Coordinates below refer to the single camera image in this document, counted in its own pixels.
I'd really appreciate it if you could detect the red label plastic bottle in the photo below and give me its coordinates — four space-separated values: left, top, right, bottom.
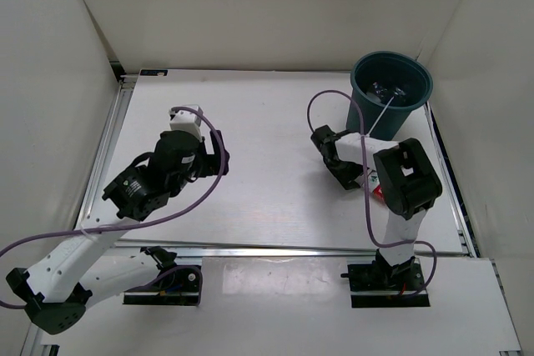
360 169 385 204

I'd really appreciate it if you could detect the blue label plastic bottle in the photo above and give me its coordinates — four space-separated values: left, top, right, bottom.
366 82 388 103

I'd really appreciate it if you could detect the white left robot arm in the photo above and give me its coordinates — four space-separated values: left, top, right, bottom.
6 129 229 335

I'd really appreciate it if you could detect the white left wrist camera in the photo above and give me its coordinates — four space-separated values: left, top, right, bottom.
169 107 202 140

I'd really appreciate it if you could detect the black label plastic bottle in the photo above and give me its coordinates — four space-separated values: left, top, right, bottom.
387 85 410 107

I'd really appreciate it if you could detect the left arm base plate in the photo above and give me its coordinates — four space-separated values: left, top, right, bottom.
123 258 204 307

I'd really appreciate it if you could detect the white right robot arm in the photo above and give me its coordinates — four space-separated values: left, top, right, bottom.
310 125 442 290

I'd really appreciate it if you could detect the dark teal plastic bin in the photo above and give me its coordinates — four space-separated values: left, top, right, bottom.
345 51 433 140

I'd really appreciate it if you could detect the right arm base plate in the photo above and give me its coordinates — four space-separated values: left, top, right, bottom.
340 257 431 308

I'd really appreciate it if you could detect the blue sticker on table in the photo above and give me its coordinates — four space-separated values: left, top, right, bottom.
139 69 168 77

